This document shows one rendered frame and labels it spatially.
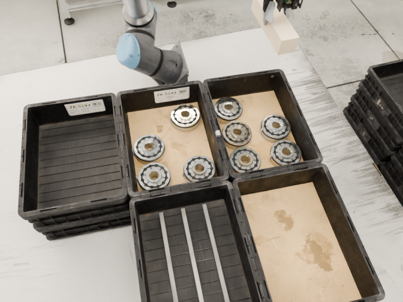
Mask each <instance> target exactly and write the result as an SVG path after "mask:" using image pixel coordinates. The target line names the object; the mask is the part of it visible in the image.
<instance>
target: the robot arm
mask: <svg viewBox="0 0 403 302"><path fill-rule="evenodd" d="M275 1H276V3H277V9H278V11H279V12H281V9H283V8H284V14H285V16H286V17H287V19H288V18H289V16H290V17H292V18H293V19H295V18H296V15H295V13H294V10H295V9H297V7H299V8H301V6H302V2H303V0H301V3H300V2H299V1H300V0H275ZM123 3H124V7H123V9H122V14H123V17H124V20H125V33H124V34H123V35H122V36H121V37H120V39H119V43H118V45H117V48H116V55H117V59H118V61H119V62H120V63H121V64H122V65H123V66H125V67H127V68H129V69H131V70H134V71H137V72H140V73H142V74H144V75H147V76H149V77H151V78H152V79H153V80H154V81H156V82H157V83H158V84H159V85H160V86H161V85H166V84H174V83H176V82H177V80H178V78H179V77H180V75H181V72H182V68H183V59H182V56H181V54H180V53H178V52H176V51H173V50H161V49H159V48H157V47H155V31H156V24H157V9H156V7H155V6H154V4H153V3H151V2H150V1H149V0H123ZM276 3H275V2H274V1H273V0H263V24H264V25H265V26H266V23H267V21H268V22H270V23H273V20H274V16H273V11H274V9H275V6H276Z"/></svg>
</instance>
